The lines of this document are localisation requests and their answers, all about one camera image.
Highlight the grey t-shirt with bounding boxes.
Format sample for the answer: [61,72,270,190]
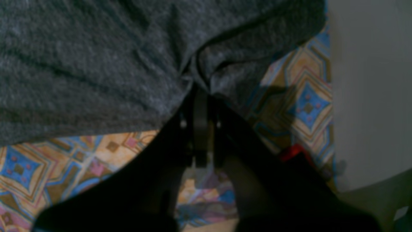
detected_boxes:
[0,0,326,146]

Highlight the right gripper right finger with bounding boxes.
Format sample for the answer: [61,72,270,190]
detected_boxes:
[209,97,382,232]

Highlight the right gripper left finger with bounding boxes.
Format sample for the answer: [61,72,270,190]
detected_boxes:
[32,91,208,232]

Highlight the red clamp bottom right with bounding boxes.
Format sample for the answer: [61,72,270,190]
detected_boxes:
[279,144,310,162]

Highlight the patterned tablecloth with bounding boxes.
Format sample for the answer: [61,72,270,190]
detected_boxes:
[1,24,336,232]

